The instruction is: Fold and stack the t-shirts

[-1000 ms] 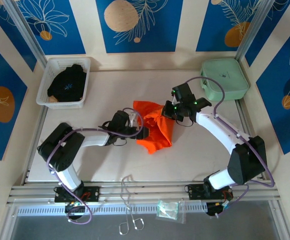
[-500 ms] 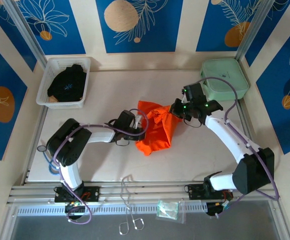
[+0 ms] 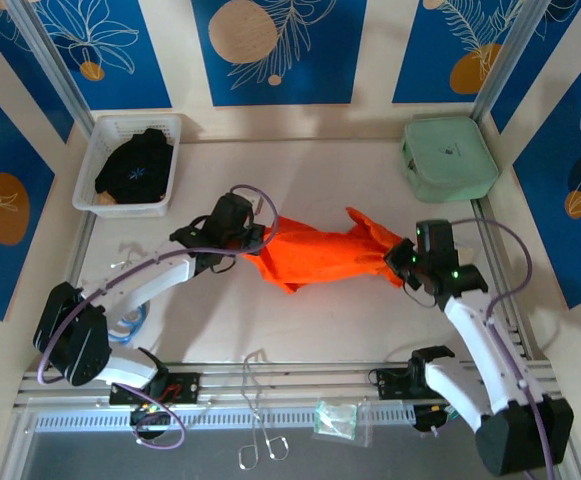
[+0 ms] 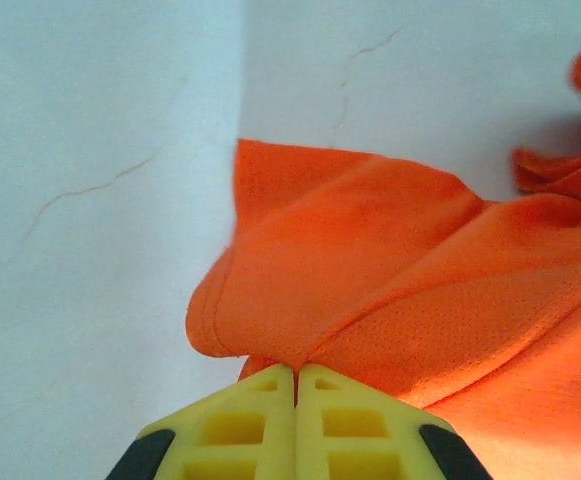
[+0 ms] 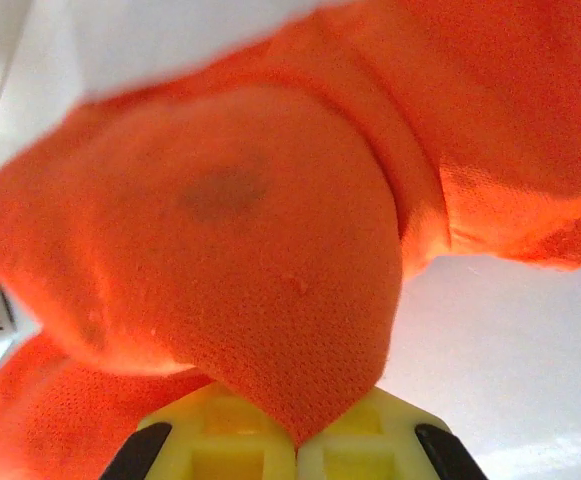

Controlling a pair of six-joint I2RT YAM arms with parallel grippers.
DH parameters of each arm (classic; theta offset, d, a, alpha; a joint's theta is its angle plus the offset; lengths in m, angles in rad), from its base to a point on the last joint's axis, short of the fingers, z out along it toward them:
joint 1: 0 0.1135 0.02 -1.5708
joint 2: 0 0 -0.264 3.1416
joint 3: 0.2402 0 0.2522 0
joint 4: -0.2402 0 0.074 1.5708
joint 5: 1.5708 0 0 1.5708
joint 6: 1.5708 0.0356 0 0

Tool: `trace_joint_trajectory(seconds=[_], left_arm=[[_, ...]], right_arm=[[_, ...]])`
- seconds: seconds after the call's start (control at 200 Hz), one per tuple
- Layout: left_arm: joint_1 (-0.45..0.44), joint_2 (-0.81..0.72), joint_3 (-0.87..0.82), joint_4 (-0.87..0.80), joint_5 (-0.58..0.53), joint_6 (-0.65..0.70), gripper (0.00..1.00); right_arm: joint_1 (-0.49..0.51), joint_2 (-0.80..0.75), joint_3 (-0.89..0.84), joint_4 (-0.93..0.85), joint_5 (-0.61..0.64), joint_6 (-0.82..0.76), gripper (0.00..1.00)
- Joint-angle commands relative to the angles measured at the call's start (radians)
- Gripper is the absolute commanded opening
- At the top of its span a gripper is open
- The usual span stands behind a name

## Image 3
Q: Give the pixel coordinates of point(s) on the aluminium frame rail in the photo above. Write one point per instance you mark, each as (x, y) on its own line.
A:
(295, 382)

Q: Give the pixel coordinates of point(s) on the black t-shirt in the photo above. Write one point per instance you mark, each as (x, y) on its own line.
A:
(135, 170)

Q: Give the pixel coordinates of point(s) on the aluminium side rail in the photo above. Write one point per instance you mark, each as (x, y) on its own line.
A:
(81, 245)
(510, 320)

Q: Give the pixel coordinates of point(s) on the blue floral wall panel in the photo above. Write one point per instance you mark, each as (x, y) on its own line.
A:
(545, 200)
(135, 75)
(430, 60)
(320, 75)
(0, 150)

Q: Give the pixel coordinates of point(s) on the beige item under black shirt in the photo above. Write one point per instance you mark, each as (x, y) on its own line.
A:
(106, 200)

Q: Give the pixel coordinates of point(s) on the orange t-shirt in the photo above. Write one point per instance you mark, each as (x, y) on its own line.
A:
(320, 255)

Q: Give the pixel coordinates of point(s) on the aluminium frame post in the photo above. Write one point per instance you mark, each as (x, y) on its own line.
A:
(55, 70)
(500, 70)

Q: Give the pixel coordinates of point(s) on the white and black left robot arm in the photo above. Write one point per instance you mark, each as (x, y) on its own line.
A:
(135, 285)

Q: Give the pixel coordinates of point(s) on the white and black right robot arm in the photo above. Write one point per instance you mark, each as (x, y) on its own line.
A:
(470, 325)

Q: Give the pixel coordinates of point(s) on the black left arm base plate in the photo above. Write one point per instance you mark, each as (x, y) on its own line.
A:
(185, 387)

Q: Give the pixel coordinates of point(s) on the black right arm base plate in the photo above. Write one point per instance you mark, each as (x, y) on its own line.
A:
(390, 385)

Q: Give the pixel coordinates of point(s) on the white plastic basket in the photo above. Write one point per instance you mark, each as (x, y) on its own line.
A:
(120, 125)

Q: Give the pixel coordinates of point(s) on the mint green zip case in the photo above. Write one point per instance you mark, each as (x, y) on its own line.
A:
(450, 165)

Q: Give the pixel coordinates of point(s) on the clear plastic bag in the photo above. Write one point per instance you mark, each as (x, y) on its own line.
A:
(337, 417)

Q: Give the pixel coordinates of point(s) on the small beige cloth piece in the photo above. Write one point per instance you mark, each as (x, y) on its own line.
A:
(466, 250)

